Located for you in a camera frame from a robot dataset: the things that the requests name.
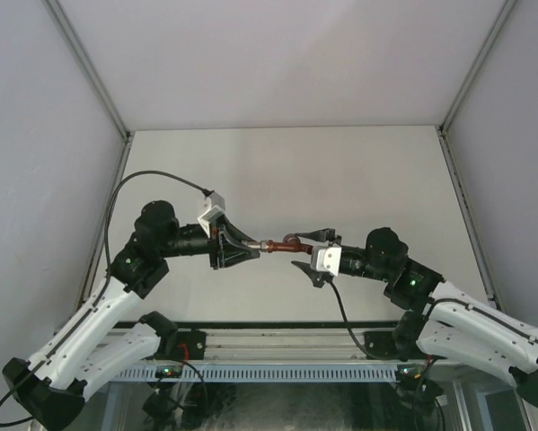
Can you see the brown water faucet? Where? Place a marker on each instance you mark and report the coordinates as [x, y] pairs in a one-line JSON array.
[[291, 243]]

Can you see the right aluminium frame post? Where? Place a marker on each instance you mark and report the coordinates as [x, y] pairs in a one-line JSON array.
[[489, 42]]

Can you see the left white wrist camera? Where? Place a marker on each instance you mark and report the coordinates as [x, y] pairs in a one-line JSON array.
[[212, 207]]

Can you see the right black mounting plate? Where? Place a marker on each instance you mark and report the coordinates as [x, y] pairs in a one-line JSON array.
[[380, 345]]

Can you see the aluminium frame post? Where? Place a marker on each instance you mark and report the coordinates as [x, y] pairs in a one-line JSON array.
[[489, 42], [77, 49]]

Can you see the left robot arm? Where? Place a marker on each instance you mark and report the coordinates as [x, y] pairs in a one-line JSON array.
[[54, 383]]

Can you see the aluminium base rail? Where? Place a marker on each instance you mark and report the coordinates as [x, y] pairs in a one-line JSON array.
[[280, 345]]

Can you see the silver tee pipe fitting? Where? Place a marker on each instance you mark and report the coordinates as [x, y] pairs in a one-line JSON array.
[[260, 246]]

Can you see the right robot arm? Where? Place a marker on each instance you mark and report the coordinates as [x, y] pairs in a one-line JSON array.
[[439, 318]]

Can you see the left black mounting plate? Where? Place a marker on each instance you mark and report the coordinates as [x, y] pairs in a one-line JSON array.
[[184, 345]]

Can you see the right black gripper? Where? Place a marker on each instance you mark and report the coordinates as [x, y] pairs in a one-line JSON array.
[[322, 236]]

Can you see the blue slotted cable duct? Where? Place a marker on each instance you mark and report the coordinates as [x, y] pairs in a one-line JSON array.
[[250, 373]]

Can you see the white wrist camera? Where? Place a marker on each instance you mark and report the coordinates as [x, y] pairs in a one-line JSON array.
[[326, 259], [212, 207]]

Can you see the black mounting plate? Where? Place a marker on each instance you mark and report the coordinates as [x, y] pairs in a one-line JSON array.
[[184, 345], [380, 345]]

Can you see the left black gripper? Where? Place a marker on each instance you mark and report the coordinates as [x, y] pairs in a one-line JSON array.
[[233, 257]]

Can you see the left aluminium frame post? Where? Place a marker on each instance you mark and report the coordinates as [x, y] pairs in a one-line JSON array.
[[77, 49]]

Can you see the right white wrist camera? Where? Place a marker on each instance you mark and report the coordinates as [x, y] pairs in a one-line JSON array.
[[326, 259]]

